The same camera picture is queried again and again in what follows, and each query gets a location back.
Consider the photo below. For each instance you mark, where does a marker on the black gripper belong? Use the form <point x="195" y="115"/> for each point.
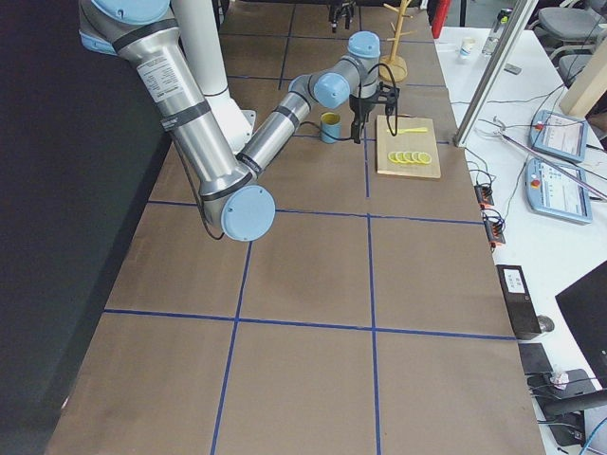
<point x="359" y="107"/>
<point x="340" y="14"/>

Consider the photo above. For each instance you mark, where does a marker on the teal mug yellow inside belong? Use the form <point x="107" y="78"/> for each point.
<point x="330" y="127"/>

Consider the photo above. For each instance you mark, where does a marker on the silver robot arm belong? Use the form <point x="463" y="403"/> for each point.
<point x="174" y="47"/>

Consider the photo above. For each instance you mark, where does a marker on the wooden cup storage rack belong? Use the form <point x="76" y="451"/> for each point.
<point x="394" y="65"/>

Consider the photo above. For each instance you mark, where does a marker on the paper cup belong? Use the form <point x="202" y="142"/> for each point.
<point x="466" y="48"/>

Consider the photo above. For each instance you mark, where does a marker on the yellow plastic knife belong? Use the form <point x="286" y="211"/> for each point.
<point x="418" y="130"/>

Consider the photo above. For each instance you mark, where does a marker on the wooden cutting board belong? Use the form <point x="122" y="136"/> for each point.
<point x="386" y="143"/>

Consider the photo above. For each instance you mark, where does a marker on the orange black power connector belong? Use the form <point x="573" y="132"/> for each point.
<point x="484" y="195"/>
<point x="495" y="226"/>

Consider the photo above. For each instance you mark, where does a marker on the clear water bottle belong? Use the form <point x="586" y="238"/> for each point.
<point x="496" y="31"/>

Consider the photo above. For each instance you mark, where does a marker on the teach pendant tablet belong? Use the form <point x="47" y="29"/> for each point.
<point x="559" y="135"/>
<point x="551" y="193"/>

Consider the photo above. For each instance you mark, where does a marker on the black rectangular box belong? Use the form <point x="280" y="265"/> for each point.
<point x="519" y="306"/>

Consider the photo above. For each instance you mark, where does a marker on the grey office chair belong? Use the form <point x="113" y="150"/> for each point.
<point x="578" y="30"/>

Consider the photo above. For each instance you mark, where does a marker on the black monitor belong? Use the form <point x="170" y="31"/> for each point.
<point x="583" y="307"/>

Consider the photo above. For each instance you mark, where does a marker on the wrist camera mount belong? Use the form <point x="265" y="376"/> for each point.
<point x="387" y="96"/>

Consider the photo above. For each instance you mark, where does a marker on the aluminium frame post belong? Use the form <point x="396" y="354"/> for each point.
<point x="509" y="38"/>

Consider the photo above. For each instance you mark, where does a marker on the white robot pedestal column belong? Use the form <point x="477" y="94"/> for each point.
<point x="199" y="36"/>

